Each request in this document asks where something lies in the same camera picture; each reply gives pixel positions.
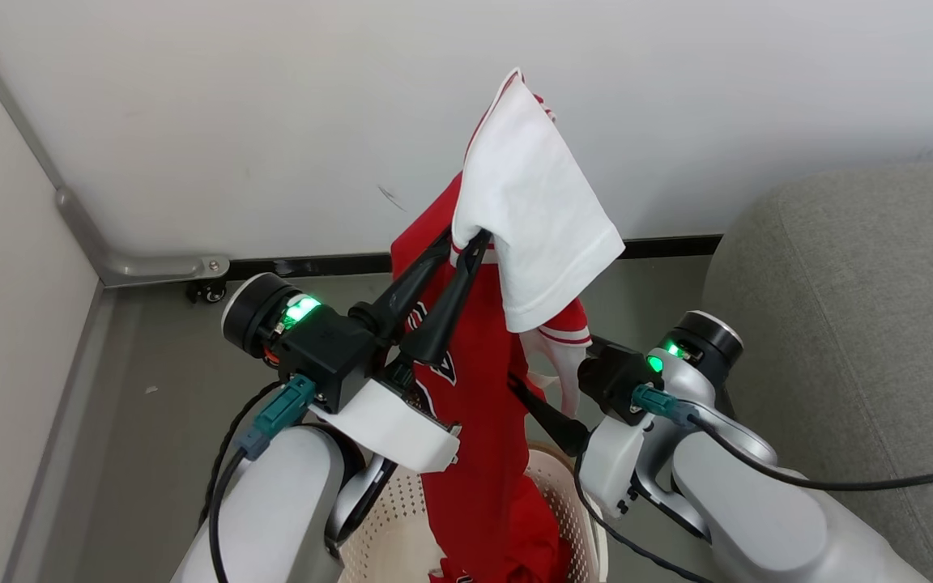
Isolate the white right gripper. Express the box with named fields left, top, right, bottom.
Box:
left=507, top=372, right=650, bottom=519

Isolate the grey fabric sofa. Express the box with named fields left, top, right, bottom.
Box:
left=701, top=160, right=933, bottom=583

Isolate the grey metal partition frame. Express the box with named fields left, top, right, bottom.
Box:
left=0, top=12, right=231, bottom=289

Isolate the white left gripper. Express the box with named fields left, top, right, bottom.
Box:
left=310, top=229, right=490, bottom=474

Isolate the cream perforated laundry basket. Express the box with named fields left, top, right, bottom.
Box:
left=337, top=441, right=609, bottom=583

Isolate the small black caster wheel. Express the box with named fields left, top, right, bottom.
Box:
left=186, top=279, right=229, bottom=305

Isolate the red and white jersey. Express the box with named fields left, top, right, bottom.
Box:
left=390, top=67, right=626, bottom=583

